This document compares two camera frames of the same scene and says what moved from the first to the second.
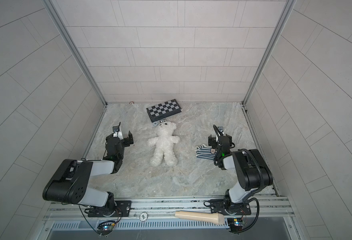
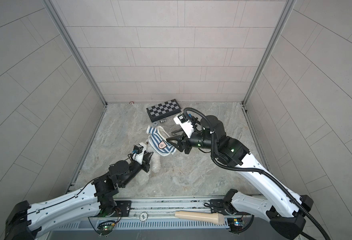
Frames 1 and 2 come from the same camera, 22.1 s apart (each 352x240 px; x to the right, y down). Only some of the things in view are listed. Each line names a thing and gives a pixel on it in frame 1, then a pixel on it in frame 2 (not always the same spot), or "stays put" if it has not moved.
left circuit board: x=105 y=227 stays put
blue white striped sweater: x=206 y=152 to x=158 y=142
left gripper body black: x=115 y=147 to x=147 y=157
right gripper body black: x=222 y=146 to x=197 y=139
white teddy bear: x=164 y=142 to x=155 y=166
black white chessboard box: x=163 y=110 stays put
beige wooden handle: x=212 y=217 stays put
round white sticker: x=143 y=216 stays put
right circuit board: x=236 y=224 stays put
